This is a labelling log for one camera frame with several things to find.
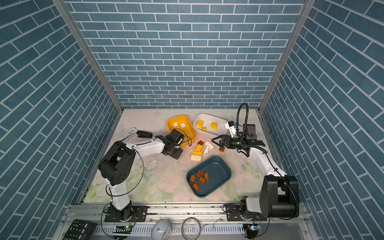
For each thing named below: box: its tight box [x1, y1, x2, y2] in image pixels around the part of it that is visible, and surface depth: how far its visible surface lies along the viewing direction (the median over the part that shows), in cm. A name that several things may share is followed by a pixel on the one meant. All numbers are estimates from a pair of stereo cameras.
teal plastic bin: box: [186, 156, 232, 198], surface depth 86 cm
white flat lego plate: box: [204, 141, 214, 150], surface depth 100 cm
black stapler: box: [137, 130, 153, 139], surface depth 107 cm
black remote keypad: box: [62, 219, 97, 240], surface depth 69 cm
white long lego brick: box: [191, 154, 202, 161], surface depth 95 cm
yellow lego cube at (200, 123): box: [197, 120, 204, 128], surface depth 113 cm
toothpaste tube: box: [120, 127, 138, 144], surface depth 106 cm
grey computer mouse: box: [150, 218, 172, 240], surface depth 64 cm
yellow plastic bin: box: [167, 115, 197, 148], surface depth 110 cm
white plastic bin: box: [193, 113, 230, 137], surface depth 113 cm
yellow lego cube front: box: [210, 122, 218, 130], surface depth 112 cm
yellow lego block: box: [196, 144, 203, 153], surface depth 98 cm
